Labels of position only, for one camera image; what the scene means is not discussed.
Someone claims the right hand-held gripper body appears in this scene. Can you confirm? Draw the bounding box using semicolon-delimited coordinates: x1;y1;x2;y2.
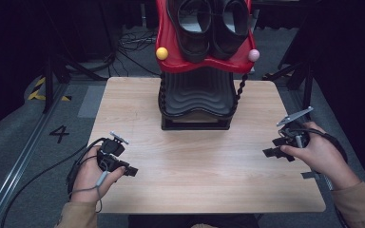
276;105;315;150

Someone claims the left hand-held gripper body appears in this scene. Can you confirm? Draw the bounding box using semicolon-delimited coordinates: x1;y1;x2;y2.
96;130;131;175

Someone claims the red and black shoe rack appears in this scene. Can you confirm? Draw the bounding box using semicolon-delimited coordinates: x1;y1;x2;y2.
155;0;261;131

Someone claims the black leather shoe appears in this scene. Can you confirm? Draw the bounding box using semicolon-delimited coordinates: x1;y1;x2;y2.
165;0;214;64
210;0;252;62

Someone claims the person's left hand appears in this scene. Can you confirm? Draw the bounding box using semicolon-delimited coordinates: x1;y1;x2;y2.
69;145;126;204

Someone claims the person's right hand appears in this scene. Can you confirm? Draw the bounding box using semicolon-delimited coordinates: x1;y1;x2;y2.
279;121;361;191

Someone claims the grey tape piece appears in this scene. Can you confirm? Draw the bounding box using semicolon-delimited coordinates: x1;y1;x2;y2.
299;170;321;181

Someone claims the black metal stand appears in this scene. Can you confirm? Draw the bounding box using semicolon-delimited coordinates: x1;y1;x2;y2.
261;60;316;122
42;51;110;115

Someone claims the pink ball knob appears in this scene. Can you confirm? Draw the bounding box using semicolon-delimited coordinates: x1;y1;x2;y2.
247;48;261;63

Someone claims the yellow ball knob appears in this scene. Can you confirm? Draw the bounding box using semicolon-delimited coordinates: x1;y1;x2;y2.
155;47;169;61

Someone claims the grey cable with plug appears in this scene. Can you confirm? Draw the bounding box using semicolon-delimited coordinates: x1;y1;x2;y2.
67;170;110;214

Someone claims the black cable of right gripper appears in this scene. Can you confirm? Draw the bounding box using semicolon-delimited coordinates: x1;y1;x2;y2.
289;127;351;228

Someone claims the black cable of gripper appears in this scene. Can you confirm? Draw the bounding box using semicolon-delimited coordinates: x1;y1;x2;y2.
289;127;351;228
0;136;109;228

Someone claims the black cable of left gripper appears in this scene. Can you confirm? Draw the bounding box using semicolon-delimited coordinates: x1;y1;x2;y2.
0;136;109;228

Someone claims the tangle of black floor cables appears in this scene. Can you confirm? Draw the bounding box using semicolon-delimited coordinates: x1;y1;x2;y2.
107;27;163;78

